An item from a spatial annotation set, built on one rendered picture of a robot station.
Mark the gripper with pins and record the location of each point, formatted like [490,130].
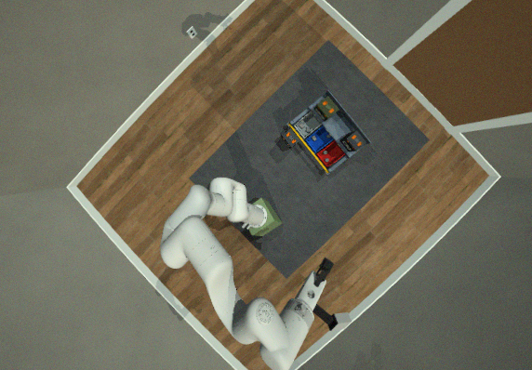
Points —
[314,286]

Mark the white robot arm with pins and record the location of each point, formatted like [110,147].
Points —
[280,335]

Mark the red bin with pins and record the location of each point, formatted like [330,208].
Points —
[334,152]

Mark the grey open bin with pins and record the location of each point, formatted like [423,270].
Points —
[308,120]

